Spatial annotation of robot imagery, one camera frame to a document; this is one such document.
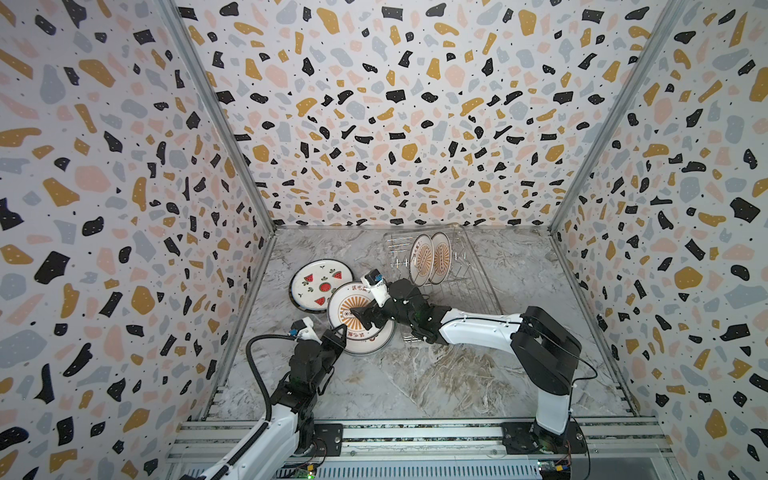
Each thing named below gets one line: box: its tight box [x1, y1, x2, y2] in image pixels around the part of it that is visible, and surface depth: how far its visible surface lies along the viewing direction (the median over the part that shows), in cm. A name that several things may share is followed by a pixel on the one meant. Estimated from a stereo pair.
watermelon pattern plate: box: [288, 258, 355, 314], surface depth 105 cm
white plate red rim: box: [409, 234, 435, 287], surface depth 105 cm
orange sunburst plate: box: [327, 280, 396, 356], surface depth 88 cm
